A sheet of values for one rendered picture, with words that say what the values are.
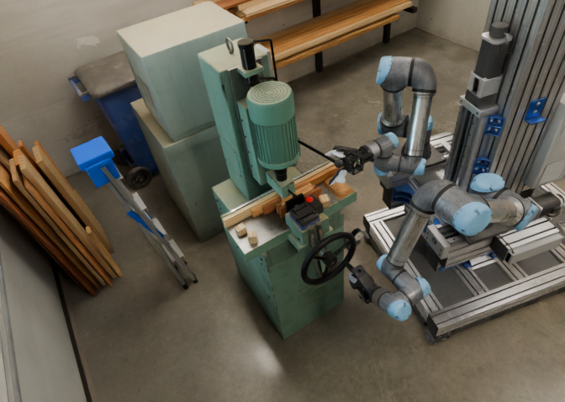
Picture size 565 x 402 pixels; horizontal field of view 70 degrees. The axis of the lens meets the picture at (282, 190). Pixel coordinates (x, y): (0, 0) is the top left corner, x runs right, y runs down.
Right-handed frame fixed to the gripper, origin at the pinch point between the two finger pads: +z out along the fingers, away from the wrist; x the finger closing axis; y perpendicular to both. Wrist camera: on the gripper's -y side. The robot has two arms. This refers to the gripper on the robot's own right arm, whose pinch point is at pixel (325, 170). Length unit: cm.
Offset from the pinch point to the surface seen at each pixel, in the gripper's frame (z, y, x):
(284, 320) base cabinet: 30, -15, 92
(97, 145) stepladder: 76, -77, -15
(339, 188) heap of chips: -10.2, -7.0, 18.8
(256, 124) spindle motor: 21.2, -9.2, -26.9
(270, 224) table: 25.5, -10.7, 21.8
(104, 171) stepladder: 78, -67, -6
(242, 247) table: 41.5, -7.1, 22.7
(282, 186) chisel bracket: 14.8, -13.3, 7.5
